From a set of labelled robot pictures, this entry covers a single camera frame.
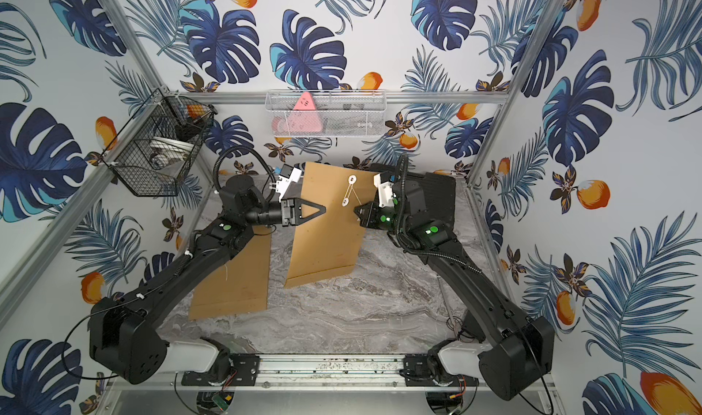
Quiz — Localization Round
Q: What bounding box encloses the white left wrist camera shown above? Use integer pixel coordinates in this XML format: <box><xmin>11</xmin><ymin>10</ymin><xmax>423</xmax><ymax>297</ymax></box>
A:
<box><xmin>274</xmin><ymin>165</ymin><xmax>303</xmax><ymax>201</ymax></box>

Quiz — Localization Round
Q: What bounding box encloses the pink triangle item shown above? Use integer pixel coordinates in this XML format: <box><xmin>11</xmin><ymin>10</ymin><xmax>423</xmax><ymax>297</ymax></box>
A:
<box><xmin>278</xmin><ymin>91</ymin><xmax>324</xmax><ymax>135</ymax></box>

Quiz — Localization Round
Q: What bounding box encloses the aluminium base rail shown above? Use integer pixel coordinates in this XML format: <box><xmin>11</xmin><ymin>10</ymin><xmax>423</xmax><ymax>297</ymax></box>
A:
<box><xmin>109</xmin><ymin>352</ymin><xmax>555</xmax><ymax>392</ymax></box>

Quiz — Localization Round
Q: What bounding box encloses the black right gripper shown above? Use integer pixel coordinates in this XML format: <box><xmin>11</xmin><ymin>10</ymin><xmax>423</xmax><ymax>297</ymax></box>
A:
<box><xmin>355</xmin><ymin>200</ymin><xmax>411</xmax><ymax>238</ymax></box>

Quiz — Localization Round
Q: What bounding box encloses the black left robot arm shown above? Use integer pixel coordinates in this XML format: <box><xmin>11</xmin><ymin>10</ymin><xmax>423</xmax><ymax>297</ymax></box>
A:
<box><xmin>88</xmin><ymin>175</ymin><xmax>327</xmax><ymax>385</ymax></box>

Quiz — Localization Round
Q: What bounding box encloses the black plastic tool case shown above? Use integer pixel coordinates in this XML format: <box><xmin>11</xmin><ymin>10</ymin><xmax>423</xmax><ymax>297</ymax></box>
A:
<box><xmin>372</xmin><ymin>165</ymin><xmax>456</xmax><ymax>241</ymax></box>

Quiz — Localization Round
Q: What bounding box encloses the brown kraft file bag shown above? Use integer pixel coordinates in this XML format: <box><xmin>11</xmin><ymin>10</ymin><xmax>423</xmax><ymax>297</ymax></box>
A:
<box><xmin>284</xmin><ymin>163</ymin><xmax>377</xmax><ymax>289</ymax></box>
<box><xmin>188</xmin><ymin>226</ymin><xmax>272</xmax><ymax>321</ymax></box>

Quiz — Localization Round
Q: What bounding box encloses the black wire basket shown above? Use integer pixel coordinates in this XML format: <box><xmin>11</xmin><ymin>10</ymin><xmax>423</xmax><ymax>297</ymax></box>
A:
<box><xmin>100</xmin><ymin>90</ymin><xmax>217</xmax><ymax>197</ymax></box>

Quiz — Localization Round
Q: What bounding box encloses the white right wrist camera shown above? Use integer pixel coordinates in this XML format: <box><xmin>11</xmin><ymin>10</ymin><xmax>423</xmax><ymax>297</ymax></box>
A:
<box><xmin>373</xmin><ymin>172</ymin><xmax>397</xmax><ymax>208</ymax></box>

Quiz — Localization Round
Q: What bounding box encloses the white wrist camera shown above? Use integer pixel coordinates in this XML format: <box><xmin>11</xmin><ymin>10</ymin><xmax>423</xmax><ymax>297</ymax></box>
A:
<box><xmin>373</xmin><ymin>172</ymin><xmax>397</xmax><ymax>208</ymax></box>
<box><xmin>274</xmin><ymin>165</ymin><xmax>303</xmax><ymax>201</ymax></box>

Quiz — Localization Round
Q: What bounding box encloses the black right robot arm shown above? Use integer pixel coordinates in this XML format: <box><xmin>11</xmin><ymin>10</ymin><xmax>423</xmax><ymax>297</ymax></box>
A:
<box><xmin>354</xmin><ymin>155</ymin><xmax>555</xmax><ymax>400</ymax></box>

